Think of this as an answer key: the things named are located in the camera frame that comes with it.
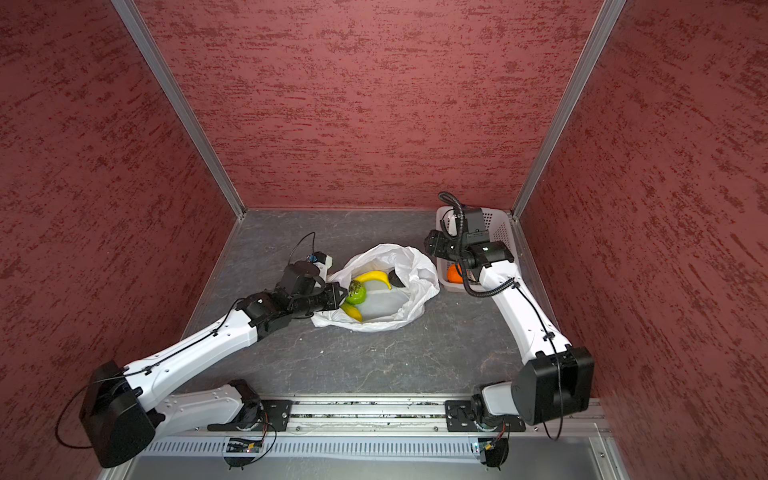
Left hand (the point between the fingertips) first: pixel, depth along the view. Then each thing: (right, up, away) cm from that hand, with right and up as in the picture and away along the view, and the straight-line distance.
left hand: (347, 298), depth 79 cm
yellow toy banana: (+6, +3, +19) cm, 20 cm away
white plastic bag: (+10, -6, +15) cm, 19 cm away
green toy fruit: (+1, -1, +11) cm, 11 cm away
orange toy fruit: (+32, +4, +17) cm, 37 cm away
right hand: (+23, +13, +2) cm, 27 cm away
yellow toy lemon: (0, -6, +11) cm, 12 cm away
